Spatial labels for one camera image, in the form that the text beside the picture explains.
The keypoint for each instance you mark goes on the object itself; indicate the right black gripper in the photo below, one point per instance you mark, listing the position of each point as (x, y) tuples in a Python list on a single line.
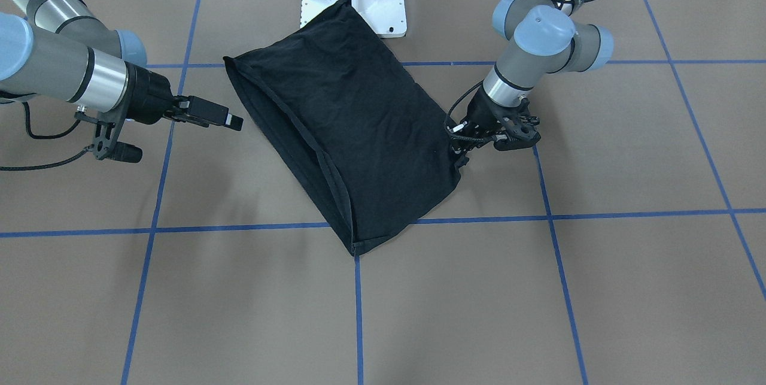
[(148, 91)]

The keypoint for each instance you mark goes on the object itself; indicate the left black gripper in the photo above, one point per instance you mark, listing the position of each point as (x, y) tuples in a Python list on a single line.
[(482, 111)]

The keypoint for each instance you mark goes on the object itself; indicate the black printed t-shirt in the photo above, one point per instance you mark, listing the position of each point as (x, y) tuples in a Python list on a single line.
[(362, 137)]

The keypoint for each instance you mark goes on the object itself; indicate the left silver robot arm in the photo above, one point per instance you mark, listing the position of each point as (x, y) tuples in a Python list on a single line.
[(542, 39)]

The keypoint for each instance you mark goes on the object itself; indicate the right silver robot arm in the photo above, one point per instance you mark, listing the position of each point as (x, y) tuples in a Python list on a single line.
[(62, 50)]

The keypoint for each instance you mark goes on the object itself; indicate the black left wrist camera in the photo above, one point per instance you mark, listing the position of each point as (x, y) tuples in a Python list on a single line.
[(518, 127)]

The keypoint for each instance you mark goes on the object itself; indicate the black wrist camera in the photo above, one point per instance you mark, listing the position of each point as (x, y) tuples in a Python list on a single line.
[(518, 127), (105, 143)]

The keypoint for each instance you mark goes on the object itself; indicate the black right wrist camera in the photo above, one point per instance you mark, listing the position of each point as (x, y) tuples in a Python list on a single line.
[(105, 143)]

